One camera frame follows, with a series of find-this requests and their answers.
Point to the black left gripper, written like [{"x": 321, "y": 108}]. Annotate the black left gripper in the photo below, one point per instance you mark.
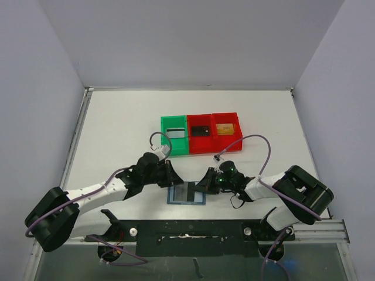
[{"x": 171, "y": 178}]

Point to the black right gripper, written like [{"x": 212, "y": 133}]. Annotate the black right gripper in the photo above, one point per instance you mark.
[{"x": 211, "y": 179}]

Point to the blue leather card holder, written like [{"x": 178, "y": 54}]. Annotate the blue leather card holder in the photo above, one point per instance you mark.
[{"x": 200, "y": 198}]

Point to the black credit card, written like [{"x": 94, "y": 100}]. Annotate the black credit card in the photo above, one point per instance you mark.
[{"x": 190, "y": 191}]

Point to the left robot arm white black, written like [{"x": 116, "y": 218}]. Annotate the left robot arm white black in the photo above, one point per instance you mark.
[{"x": 52, "y": 221}]

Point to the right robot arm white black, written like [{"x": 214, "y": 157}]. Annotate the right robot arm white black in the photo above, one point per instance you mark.
[{"x": 304, "y": 197}]

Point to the dark grey credit card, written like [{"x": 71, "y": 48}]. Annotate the dark grey credit card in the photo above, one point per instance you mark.
[{"x": 179, "y": 193}]

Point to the silver card in green bin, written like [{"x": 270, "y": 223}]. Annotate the silver card in green bin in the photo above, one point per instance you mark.
[{"x": 176, "y": 133}]

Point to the black card in red bin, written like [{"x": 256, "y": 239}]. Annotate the black card in red bin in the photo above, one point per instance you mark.
[{"x": 200, "y": 131}]

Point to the gold card in red bin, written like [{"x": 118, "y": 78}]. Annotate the gold card in red bin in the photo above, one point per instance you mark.
[{"x": 225, "y": 129}]

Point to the right red plastic bin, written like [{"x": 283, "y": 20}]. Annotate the right red plastic bin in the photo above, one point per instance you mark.
[{"x": 221, "y": 142}]

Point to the red plastic bin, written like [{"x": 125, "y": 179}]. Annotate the red plastic bin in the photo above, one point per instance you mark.
[
  {"x": 200, "y": 145},
  {"x": 221, "y": 142}
]

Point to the middle red plastic bin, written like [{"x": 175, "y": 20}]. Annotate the middle red plastic bin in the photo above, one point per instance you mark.
[{"x": 200, "y": 145}]

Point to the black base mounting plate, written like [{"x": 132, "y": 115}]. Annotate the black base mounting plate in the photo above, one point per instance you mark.
[{"x": 194, "y": 238}]

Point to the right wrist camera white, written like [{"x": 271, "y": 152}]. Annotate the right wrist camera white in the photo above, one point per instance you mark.
[{"x": 218, "y": 158}]

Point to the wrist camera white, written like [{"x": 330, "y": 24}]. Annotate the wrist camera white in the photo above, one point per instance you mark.
[
  {"x": 162, "y": 152},
  {"x": 218, "y": 158}
]

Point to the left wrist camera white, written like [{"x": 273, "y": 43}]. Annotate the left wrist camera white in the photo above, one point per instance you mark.
[{"x": 162, "y": 152}]

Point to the aluminium rail left edge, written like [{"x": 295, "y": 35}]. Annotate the aluminium rail left edge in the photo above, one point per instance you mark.
[{"x": 76, "y": 136}]

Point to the aluminium rail front right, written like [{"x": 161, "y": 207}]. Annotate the aluminium rail front right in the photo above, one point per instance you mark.
[{"x": 322, "y": 232}]

